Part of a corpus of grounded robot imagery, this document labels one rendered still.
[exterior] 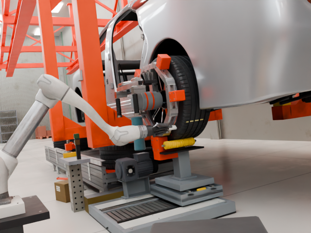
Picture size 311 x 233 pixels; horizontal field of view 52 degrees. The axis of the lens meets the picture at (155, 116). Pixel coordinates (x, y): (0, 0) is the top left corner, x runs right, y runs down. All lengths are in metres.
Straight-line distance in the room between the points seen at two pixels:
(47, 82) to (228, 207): 1.44
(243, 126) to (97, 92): 4.73
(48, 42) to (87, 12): 1.94
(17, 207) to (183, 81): 1.26
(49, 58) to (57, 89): 2.68
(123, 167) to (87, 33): 1.14
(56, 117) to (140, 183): 2.11
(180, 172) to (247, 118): 4.53
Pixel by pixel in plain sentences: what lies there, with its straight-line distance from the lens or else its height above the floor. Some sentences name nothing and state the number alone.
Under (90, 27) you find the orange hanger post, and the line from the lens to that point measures 2.82.
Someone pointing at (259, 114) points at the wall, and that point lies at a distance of 6.65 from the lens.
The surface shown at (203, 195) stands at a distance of 2.38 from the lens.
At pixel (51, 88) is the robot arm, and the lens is 2.01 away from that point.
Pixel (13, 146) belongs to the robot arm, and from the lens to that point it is 2.16.
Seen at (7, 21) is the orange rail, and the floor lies 3.24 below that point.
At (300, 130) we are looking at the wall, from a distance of 6.09.
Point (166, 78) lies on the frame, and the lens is 2.21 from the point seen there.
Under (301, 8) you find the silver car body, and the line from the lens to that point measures 1.87.
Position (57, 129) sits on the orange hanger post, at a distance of 4.58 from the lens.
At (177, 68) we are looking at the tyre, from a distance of 2.25.
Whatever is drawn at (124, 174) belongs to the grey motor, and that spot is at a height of 0.29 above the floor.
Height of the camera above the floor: 0.75
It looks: level
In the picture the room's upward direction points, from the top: 6 degrees counter-clockwise
